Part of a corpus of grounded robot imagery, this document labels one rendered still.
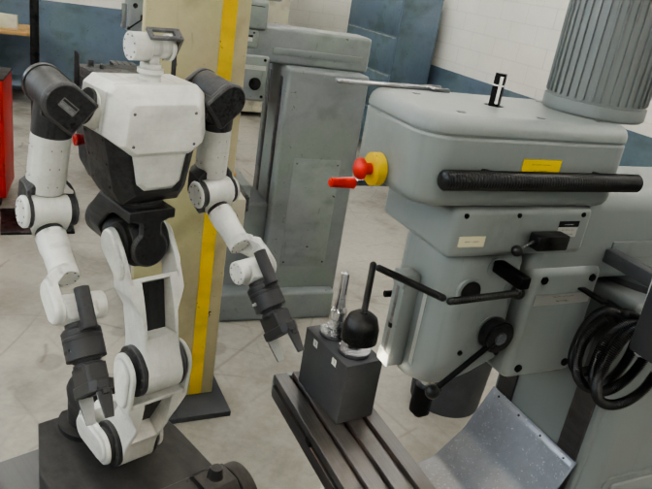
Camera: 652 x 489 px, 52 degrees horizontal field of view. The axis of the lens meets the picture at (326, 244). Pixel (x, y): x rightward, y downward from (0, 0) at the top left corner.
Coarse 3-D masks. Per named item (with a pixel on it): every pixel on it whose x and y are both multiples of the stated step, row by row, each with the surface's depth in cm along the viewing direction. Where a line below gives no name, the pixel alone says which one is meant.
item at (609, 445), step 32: (608, 288) 148; (640, 288) 148; (608, 320) 147; (512, 384) 176; (544, 384) 166; (640, 384) 150; (544, 416) 167; (576, 416) 157; (608, 416) 152; (640, 416) 155; (576, 448) 157; (608, 448) 155; (640, 448) 160; (576, 480) 159; (608, 480) 159; (640, 480) 164
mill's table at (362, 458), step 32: (288, 384) 197; (288, 416) 191; (320, 416) 186; (320, 448) 172; (352, 448) 174; (384, 448) 180; (320, 480) 173; (352, 480) 163; (384, 480) 168; (416, 480) 167
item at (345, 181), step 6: (330, 180) 128; (336, 180) 128; (342, 180) 129; (348, 180) 129; (354, 180) 130; (360, 180) 131; (330, 186) 129; (336, 186) 129; (342, 186) 129; (348, 186) 130; (354, 186) 130
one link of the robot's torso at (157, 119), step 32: (96, 64) 172; (96, 96) 153; (128, 96) 152; (160, 96) 157; (192, 96) 163; (96, 128) 156; (128, 128) 153; (160, 128) 159; (192, 128) 165; (96, 160) 165; (128, 160) 158; (160, 160) 163; (128, 192) 163; (160, 192) 168
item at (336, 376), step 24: (312, 336) 190; (336, 336) 187; (312, 360) 191; (336, 360) 180; (360, 360) 180; (312, 384) 192; (336, 384) 181; (360, 384) 181; (336, 408) 182; (360, 408) 185
